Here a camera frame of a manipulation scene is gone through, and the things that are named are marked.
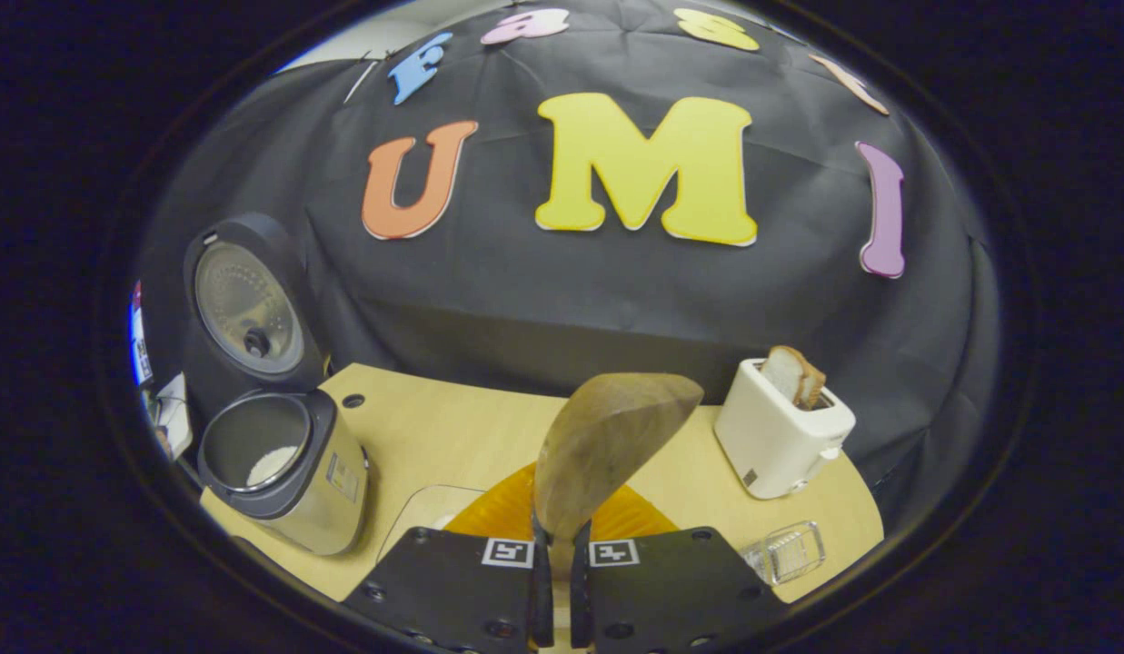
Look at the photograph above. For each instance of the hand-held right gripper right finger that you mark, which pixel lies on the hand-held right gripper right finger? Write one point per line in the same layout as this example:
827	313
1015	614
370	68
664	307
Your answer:
671	590

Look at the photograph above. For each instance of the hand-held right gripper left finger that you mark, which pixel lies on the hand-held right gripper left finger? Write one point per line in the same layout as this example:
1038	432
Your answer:
443	590

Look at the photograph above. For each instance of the clear chopstick holder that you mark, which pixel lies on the clear chopstick holder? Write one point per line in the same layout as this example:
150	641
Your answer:
789	554

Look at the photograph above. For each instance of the grey silver rice cooker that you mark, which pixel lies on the grey silver rice cooker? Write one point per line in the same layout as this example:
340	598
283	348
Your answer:
330	495

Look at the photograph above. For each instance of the wooden spoon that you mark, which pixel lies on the wooden spoon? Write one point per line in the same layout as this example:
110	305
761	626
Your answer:
607	436

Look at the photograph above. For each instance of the small white rice heap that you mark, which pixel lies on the small white rice heap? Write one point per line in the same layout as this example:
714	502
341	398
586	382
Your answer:
273	465

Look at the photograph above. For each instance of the clear plastic rice container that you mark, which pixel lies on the clear plastic rice container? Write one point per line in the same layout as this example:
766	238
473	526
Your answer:
416	513

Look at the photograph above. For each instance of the white toaster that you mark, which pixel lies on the white toaster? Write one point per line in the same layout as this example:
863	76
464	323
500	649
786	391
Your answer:
770	445

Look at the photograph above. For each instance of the toasted bread slice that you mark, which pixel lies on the toasted bread slice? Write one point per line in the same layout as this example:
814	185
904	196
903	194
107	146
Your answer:
781	374
814	383

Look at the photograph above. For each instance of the black backdrop cloth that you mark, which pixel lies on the black backdrop cloth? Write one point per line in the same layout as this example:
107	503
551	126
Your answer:
571	300

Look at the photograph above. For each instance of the white side desk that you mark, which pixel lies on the white side desk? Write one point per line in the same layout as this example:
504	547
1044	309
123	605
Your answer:
175	409

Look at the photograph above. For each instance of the computer monitor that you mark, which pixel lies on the computer monitor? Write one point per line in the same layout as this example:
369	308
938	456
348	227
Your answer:
141	336

